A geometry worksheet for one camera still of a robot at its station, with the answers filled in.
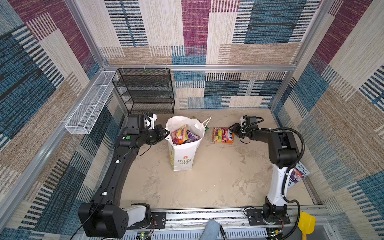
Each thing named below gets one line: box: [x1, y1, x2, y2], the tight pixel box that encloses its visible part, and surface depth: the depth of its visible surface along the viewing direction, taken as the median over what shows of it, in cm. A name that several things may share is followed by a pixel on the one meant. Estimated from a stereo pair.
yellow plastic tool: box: [298, 210, 316, 240], surface depth 73 cm
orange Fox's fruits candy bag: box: [170, 124, 189, 145], surface depth 83 cm
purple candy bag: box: [186, 130, 201, 143], surface depth 86 cm
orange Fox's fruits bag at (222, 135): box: [212, 127, 235, 144], surface depth 104 cm
